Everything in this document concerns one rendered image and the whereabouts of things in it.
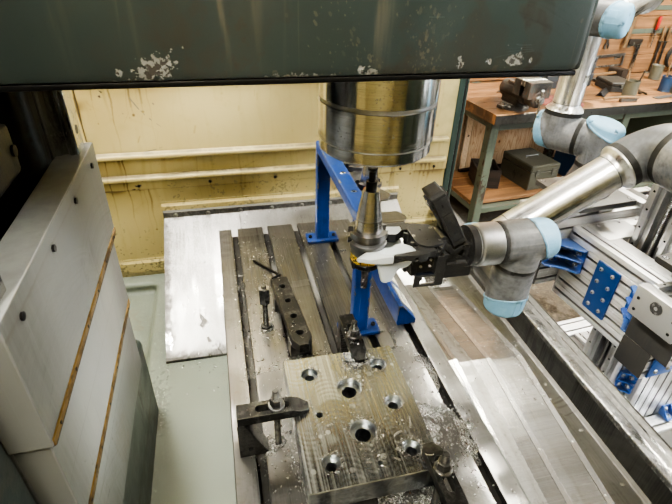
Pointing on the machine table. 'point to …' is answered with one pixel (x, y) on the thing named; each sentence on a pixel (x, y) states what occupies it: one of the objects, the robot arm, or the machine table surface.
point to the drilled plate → (351, 483)
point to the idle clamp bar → (300, 335)
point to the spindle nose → (377, 121)
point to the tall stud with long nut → (264, 305)
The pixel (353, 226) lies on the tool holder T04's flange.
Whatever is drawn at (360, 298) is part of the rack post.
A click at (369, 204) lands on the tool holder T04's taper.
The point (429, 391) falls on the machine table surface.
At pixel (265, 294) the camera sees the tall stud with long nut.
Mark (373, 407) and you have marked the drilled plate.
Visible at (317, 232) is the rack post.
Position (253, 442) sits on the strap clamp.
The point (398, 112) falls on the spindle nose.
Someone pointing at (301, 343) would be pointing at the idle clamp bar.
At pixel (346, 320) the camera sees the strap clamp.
